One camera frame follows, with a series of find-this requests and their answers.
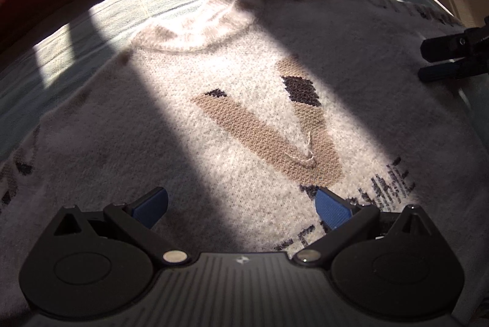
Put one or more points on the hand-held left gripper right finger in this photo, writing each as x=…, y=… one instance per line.
x=332, y=210

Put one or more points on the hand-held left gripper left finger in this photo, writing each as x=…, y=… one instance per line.
x=151, y=204

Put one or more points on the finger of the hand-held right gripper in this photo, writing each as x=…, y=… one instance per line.
x=447, y=46
x=443, y=72

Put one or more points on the cream fluffy sweater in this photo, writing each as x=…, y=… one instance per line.
x=172, y=159

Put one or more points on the bed with green plaid sheet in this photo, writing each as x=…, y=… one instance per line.
x=95, y=25

